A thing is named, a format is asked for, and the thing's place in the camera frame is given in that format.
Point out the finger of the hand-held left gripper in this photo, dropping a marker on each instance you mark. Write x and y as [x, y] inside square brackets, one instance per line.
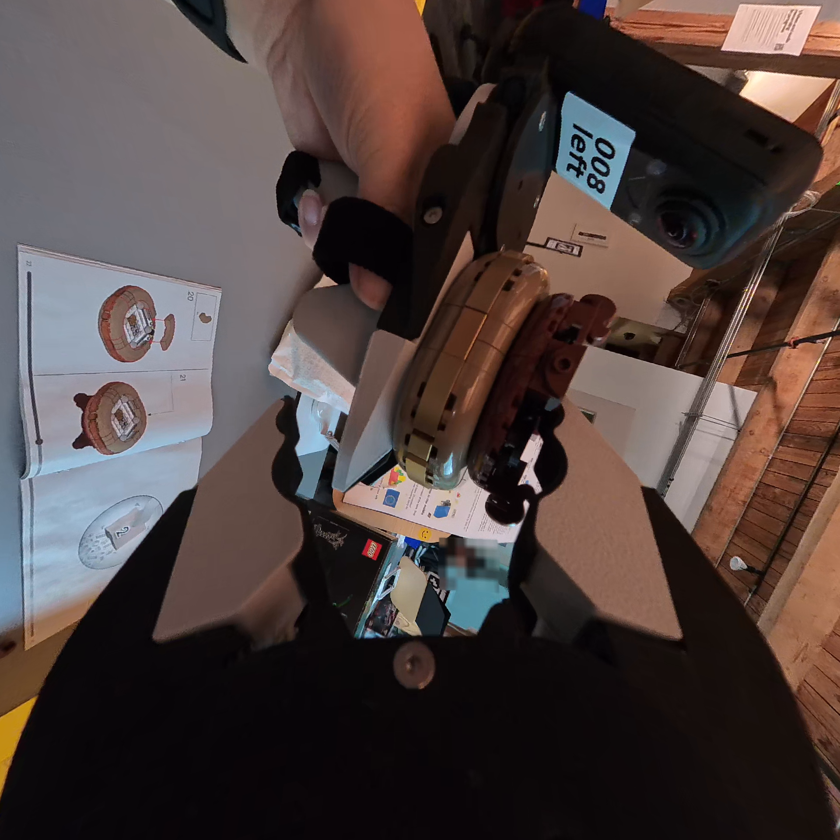
[367, 420]

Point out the white paper bag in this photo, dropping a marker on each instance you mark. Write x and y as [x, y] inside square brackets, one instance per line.
[308, 367]

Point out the colourful printed paper sheet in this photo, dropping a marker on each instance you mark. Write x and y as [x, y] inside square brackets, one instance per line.
[453, 508]

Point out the grey desk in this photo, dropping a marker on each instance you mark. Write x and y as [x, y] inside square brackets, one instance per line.
[131, 131]

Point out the white paper notice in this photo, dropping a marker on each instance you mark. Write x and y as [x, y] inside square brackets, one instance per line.
[771, 29]

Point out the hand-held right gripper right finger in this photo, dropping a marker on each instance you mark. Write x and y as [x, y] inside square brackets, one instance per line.
[590, 538]

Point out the white light bulb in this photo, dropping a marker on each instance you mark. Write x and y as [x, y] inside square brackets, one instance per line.
[739, 563]

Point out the white wall label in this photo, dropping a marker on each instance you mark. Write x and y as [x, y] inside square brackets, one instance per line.
[590, 235]

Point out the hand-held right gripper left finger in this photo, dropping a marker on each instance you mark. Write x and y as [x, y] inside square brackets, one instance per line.
[236, 525]

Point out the wooden beam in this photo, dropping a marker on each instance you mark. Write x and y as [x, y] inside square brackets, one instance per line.
[682, 39]

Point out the tan and brown brick model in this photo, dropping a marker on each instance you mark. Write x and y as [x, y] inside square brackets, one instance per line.
[459, 341]

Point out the metal conduit pipe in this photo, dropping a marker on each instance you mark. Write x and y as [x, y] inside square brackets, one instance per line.
[722, 358]

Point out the building instruction booklet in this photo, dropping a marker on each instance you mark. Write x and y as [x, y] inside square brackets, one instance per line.
[72, 341]

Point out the black toy set box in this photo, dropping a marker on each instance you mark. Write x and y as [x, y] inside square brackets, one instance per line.
[348, 564]

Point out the tan cardboard board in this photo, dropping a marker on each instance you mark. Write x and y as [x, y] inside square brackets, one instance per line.
[367, 512]

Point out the black wristband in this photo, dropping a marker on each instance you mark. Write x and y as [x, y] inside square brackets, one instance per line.
[213, 29]

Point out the black and white marker tag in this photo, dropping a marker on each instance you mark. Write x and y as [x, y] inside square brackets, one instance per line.
[564, 247]

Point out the person's left hand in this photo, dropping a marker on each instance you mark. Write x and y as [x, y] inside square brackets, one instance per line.
[354, 85]

